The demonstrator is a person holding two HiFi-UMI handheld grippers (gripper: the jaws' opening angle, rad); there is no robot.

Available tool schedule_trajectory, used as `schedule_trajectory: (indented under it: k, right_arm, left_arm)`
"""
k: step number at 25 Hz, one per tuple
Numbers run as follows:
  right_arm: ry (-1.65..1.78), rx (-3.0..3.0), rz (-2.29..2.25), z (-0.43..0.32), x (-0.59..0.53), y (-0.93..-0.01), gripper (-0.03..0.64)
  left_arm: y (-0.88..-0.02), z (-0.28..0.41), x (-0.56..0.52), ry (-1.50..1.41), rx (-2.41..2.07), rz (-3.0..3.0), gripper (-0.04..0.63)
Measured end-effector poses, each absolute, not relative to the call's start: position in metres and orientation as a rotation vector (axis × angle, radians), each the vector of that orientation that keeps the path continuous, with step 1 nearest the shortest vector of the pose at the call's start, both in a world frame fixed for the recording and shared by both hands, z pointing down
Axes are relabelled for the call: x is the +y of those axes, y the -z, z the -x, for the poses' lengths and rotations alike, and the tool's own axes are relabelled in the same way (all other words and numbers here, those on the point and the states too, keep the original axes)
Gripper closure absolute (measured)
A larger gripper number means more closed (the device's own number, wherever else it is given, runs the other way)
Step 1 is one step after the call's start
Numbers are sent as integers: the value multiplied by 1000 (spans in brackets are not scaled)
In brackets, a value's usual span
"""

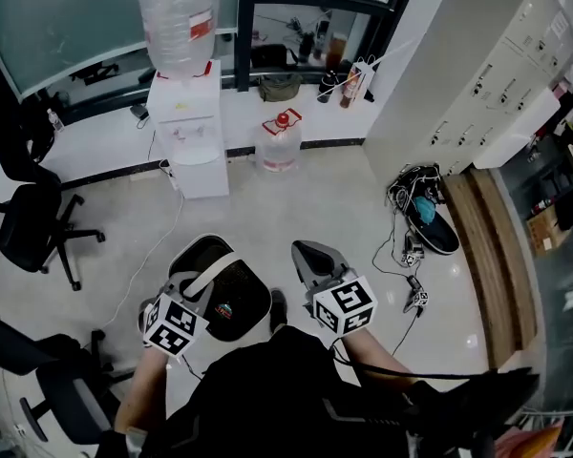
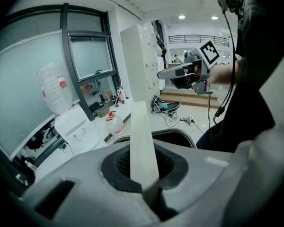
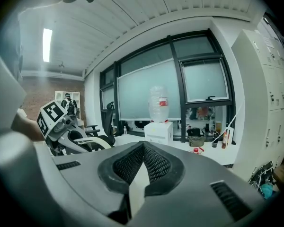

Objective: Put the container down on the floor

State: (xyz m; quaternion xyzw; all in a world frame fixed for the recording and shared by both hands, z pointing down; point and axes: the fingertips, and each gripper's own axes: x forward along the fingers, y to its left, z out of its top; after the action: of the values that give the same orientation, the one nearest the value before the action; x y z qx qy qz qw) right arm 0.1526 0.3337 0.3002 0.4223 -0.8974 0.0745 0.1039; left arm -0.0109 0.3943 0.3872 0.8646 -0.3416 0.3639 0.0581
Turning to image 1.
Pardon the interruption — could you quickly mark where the cardboard box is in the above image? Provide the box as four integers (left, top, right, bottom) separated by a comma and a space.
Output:
524, 204, 573, 258

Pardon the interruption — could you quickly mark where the black office chair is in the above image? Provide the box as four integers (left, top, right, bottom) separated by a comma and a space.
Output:
0, 312, 136, 448
0, 106, 107, 292

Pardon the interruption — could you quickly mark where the person's right forearm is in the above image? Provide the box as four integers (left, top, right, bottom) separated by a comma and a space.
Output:
332, 325, 414, 377

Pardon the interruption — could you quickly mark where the white water dispenser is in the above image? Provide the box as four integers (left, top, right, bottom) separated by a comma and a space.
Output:
145, 58, 231, 200

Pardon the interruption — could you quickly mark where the black backpack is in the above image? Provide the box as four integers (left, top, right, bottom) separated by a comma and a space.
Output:
552, 190, 573, 232

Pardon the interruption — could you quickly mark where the white paper bag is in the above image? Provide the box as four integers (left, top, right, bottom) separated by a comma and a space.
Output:
339, 54, 377, 110

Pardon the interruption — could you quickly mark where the small water jug red cap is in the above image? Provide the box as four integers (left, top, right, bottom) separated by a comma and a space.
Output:
253, 107, 304, 174

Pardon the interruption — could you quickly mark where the olive green bag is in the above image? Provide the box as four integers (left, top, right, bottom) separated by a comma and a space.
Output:
257, 73, 304, 104

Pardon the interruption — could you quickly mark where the black floor cable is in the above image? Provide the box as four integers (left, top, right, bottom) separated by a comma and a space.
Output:
371, 206, 414, 281

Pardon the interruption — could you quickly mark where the teal cloth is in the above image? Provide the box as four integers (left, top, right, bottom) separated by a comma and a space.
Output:
412, 195, 436, 226

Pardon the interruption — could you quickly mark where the person's black shoe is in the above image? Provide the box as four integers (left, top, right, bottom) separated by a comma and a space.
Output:
268, 288, 288, 336

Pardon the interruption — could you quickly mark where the dark drink bottle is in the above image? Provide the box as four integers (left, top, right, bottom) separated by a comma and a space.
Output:
316, 69, 339, 105

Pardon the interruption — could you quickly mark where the black oval case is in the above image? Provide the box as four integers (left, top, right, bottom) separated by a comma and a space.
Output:
404, 202, 461, 258

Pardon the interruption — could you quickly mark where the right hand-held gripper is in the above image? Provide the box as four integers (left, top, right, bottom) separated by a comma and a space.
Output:
290, 239, 379, 339

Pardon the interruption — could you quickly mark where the wooden bench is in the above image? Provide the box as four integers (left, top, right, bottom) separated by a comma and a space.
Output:
440, 166, 540, 370

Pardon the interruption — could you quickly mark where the person's black clothing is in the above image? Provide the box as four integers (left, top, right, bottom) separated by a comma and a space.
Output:
94, 324, 541, 458

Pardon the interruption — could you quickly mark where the black bag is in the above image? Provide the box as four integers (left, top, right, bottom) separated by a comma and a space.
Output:
249, 42, 299, 72

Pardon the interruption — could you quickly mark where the person's left forearm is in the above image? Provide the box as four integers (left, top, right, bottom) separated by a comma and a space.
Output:
113, 344, 185, 436

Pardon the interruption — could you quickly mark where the pink orange bag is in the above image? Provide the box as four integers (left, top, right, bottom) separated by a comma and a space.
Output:
492, 418, 565, 458

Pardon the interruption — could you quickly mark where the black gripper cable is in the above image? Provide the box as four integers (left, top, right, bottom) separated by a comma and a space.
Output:
330, 310, 507, 382

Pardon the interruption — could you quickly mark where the black container with white rim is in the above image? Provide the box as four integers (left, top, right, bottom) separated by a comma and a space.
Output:
167, 233, 274, 344

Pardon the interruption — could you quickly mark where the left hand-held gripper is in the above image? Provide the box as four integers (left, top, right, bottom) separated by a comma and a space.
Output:
137, 272, 217, 358

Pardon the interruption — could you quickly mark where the grey locker cabinet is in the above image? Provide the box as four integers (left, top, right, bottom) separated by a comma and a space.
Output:
364, 0, 573, 191

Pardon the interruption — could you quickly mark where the white cable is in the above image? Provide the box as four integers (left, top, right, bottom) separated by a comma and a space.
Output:
98, 131, 186, 331

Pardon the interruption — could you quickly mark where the large clear water bottle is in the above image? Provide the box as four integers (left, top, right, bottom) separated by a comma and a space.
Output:
137, 0, 223, 84

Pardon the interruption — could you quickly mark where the small grey black device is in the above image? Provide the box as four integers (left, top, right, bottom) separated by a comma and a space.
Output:
402, 274, 431, 315
400, 233, 426, 270

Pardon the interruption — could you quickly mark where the tangle of cables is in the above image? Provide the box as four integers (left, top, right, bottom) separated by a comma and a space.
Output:
385, 161, 446, 212

